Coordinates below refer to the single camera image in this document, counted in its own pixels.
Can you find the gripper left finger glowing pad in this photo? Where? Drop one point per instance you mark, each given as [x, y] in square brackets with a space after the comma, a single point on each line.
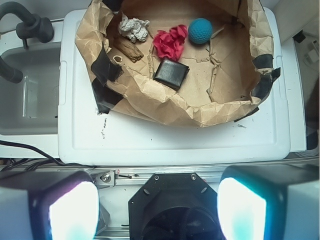
[48, 205]

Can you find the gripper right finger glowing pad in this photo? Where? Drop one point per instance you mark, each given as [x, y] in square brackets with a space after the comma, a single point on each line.
[270, 202]

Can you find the crumpled red paper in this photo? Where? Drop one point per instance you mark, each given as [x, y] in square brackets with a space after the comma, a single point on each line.
[170, 44]

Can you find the crumpled white paper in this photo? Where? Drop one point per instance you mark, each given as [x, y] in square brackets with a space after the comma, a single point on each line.
[134, 29]

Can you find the white plastic bin lid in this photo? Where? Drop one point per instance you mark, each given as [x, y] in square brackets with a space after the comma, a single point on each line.
[88, 137]

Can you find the clear plastic tub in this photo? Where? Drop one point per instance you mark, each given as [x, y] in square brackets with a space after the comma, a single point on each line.
[31, 106]

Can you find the brown paper bag liner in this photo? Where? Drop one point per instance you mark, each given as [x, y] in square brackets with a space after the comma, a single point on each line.
[227, 80]

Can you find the black leather wallet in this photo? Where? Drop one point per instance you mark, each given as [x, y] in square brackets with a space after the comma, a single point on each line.
[171, 73]

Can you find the blue dimpled ball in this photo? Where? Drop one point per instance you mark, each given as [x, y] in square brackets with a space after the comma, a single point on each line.
[200, 31]

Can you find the brown bark wood piece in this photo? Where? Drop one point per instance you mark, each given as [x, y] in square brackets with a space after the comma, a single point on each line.
[128, 49]

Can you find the aluminium frame rail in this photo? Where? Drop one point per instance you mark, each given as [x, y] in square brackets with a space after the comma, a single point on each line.
[104, 177]

